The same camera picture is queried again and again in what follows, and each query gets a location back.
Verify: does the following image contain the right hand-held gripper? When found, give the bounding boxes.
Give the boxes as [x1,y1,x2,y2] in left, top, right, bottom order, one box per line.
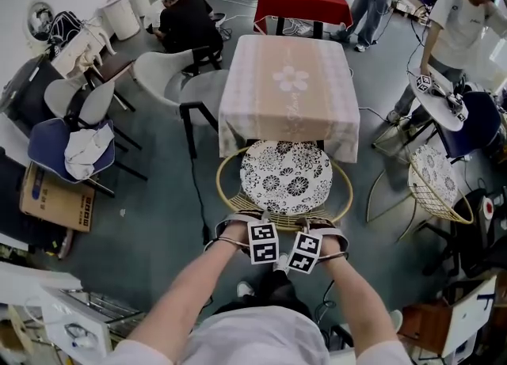
[286,224,350,276]

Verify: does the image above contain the red cloth covered table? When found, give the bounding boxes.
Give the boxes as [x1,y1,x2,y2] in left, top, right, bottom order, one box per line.
[253,0,354,38]

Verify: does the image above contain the black office chair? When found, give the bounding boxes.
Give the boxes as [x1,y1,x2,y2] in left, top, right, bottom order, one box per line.
[422,188,507,278]

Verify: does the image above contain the black striped bag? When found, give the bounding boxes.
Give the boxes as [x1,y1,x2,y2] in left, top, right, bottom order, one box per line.
[48,10,85,47]

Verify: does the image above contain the black power adapter cable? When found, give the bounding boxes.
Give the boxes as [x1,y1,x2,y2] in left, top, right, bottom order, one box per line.
[191,156,212,246]

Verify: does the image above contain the person's white t-shirt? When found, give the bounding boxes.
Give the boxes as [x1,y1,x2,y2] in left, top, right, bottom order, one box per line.
[106,304,413,365]

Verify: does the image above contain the chrome wire rack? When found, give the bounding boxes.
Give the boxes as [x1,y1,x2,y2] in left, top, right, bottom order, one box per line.
[63,289,147,333]

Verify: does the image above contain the pink lace tablecloth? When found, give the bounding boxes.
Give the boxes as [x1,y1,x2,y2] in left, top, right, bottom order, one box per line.
[217,34,361,163]

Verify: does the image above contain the brown cardboard box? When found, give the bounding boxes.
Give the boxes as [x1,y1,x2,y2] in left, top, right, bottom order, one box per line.
[18,161,97,234]

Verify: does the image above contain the crumpled white cloth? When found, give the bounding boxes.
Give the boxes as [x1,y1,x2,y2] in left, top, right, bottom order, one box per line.
[63,123,116,181]

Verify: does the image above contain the person's right hand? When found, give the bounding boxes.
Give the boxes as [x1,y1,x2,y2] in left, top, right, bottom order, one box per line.
[318,236,344,260]

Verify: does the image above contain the person's right forearm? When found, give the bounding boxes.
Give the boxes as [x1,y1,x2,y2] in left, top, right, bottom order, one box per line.
[318,254,402,357]

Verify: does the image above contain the cream ornate table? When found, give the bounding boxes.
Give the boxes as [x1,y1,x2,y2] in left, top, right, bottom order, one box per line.
[50,18,118,80]

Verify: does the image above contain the floral round seat cushion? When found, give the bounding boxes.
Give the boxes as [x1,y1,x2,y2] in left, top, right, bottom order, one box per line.
[409,144,459,209]
[239,140,334,216]

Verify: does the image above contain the white panel box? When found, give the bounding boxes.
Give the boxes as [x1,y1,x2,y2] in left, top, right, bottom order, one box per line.
[440,275,499,359]

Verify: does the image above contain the person's left forearm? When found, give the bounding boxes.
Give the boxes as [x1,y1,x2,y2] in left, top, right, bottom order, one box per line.
[126,238,250,360]

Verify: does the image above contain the person's left hand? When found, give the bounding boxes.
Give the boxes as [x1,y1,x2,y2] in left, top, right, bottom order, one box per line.
[221,223,250,252]

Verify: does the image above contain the blue cushioned chair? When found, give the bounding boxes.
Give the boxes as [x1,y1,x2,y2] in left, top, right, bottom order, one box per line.
[26,117,148,199]

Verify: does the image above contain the white armchair with black legs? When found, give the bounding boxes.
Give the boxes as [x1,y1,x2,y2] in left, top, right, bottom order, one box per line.
[132,47,231,159]

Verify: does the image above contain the person's right white shoe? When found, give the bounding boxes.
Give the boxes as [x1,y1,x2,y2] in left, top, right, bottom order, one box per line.
[273,253,291,274]

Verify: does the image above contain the round white mirror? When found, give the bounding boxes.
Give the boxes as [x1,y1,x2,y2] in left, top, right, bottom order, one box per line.
[26,0,55,44]

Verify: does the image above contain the person's black trousers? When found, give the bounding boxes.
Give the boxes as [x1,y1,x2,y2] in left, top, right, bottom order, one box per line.
[213,267,314,317]

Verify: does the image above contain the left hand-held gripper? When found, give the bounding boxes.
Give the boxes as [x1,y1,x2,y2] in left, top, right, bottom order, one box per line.
[215,211,280,266]

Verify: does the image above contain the blue shell chair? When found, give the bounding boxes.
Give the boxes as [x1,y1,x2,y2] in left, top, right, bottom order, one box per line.
[436,90,503,163]

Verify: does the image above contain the round white side table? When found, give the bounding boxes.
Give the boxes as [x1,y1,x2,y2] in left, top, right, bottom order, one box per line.
[371,67,465,159]

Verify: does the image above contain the black desk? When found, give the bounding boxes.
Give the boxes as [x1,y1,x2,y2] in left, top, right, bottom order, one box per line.
[0,55,65,127]

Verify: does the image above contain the table with pink tablecloth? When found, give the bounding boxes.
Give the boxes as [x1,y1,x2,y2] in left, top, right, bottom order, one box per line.
[217,34,361,163]

